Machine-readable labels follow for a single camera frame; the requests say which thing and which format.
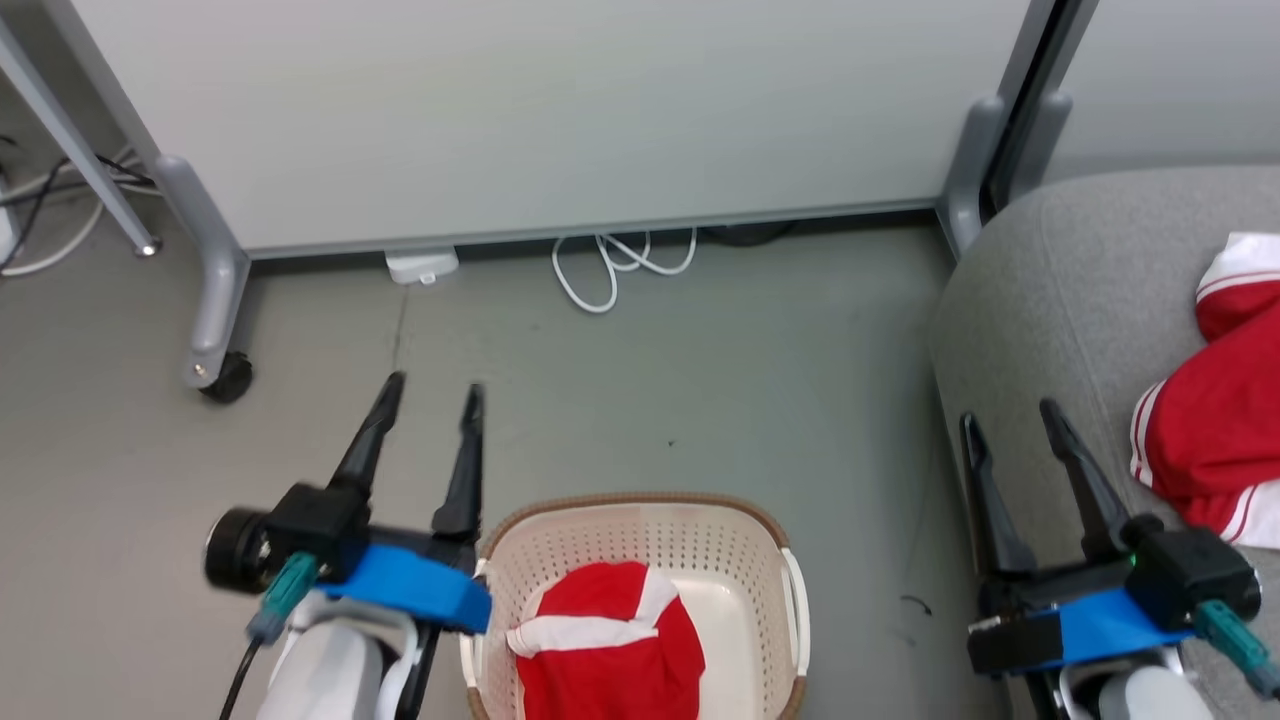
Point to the white power adapter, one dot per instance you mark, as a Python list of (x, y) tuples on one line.
[(420, 266)]

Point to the red garment with white band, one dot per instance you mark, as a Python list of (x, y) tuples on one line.
[(610, 680)]

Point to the cream laundry basket brown rim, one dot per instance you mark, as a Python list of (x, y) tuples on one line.
[(730, 640)]

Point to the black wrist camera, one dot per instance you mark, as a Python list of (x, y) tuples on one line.
[(300, 530), (1195, 570)]

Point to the grey metal table leg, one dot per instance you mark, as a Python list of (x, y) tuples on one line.
[(70, 130)]

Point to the black caster wheel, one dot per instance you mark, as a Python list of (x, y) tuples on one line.
[(232, 380)]

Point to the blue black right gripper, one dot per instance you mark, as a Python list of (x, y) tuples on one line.
[(1100, 625)]

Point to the grey partition post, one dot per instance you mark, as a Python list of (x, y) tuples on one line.
[(965, 180), (1045, 140)]

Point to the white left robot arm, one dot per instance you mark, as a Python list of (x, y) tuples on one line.
[(330, 670)]

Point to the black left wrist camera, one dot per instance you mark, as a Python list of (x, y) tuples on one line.
[(300, 530)]

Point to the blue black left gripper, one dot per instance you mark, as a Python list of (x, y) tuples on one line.
[(410, 585)]

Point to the red garment with white stripes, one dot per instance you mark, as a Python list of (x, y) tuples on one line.
[(1220, 420)]

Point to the grey partition leg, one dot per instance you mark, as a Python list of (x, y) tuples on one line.
[(215, 300)]

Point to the grey fabric sofa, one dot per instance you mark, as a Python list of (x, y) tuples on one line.
[(1060, 320)]

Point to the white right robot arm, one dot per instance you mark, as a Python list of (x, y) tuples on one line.
[(1150, 700)]

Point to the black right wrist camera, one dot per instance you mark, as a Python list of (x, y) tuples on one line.
[(1195, 570)]

